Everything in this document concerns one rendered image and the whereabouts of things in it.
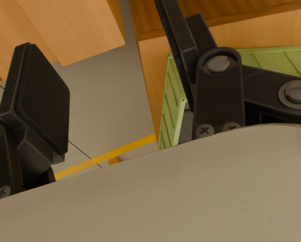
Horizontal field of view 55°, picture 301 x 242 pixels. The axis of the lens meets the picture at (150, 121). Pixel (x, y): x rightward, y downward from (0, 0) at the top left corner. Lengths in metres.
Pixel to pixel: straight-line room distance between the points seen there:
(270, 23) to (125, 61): 1.09
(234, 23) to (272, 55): 0.14
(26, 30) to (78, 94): 1.33
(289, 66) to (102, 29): 0.47
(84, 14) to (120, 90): 1.37
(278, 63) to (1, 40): 0.62
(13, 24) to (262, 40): 0.58
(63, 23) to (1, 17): 0.11
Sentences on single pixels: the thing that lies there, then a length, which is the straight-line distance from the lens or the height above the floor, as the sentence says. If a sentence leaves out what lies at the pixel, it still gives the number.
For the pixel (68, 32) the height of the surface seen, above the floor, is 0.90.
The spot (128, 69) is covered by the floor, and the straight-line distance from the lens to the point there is 1.79.
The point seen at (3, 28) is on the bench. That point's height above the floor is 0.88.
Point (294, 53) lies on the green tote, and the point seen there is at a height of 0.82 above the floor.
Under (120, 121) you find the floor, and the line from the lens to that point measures 2.12.
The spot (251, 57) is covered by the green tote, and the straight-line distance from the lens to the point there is 0.80.
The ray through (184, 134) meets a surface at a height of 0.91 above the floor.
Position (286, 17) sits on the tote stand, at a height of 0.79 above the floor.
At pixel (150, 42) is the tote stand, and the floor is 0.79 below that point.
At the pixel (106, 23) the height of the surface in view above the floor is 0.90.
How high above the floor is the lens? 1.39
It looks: 40 degrees down
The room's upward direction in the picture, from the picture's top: 169 degrees clockwise
